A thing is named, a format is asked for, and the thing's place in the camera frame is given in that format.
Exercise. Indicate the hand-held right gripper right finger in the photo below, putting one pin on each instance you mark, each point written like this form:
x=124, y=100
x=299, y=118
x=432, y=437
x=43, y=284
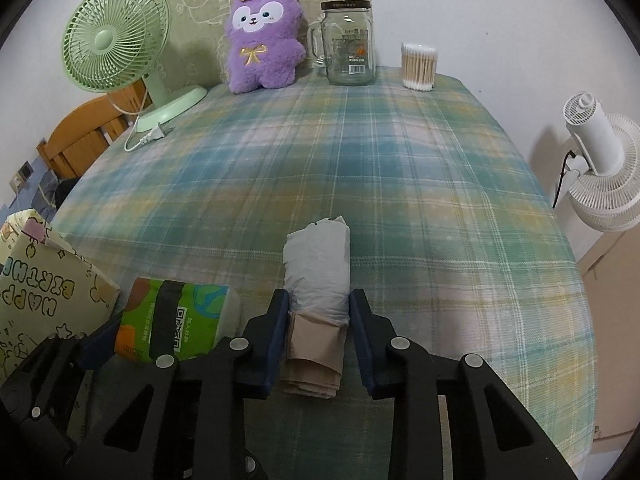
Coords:
x=361, y=345

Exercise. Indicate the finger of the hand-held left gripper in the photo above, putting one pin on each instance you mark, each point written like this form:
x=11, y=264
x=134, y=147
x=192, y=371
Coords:
x=102, y=345

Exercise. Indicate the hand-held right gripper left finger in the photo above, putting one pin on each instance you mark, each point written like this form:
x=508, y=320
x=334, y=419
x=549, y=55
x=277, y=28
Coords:
x=279, y=345

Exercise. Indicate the beige cloth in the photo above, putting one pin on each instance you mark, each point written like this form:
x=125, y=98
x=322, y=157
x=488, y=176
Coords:
x=312, y=355

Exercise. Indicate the yellow cartoon print storage box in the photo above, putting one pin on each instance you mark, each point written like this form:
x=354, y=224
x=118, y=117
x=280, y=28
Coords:
x=55, y=300

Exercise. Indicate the white plastic bag roll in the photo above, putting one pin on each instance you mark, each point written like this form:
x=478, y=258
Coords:
x=315, y=270

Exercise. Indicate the green label tissue pack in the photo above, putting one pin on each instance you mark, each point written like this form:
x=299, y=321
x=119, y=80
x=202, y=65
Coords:
x=200, y=315

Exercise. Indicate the plaid pillow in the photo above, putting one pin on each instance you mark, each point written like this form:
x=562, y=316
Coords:
x=44, y=189

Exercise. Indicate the wooden chair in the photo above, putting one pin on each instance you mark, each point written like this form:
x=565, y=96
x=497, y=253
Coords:
x=75, y=135

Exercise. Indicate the beige wooden cabinet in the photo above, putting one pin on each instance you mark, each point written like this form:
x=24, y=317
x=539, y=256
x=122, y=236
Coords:
x=610, y=310

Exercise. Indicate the cotton swab container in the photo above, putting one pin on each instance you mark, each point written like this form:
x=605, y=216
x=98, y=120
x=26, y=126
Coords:
x=419, y=67

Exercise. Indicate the purple plush toy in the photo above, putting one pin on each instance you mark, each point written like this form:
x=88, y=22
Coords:
x=265, y=60

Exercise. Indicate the glass jar mug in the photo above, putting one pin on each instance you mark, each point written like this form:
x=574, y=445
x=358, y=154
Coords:
x=350, y=45

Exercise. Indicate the green desk fan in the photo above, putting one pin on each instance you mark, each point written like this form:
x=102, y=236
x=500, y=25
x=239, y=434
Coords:
x=107, y=40

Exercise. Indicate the white clip fan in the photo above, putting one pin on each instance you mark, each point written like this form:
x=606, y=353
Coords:
x=600, y=135

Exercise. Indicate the wall outlet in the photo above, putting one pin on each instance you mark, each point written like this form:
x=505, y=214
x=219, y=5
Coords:
x=22, y=172

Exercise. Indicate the green patterned wall cloth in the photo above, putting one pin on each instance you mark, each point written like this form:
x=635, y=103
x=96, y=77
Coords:
x=200, y=10

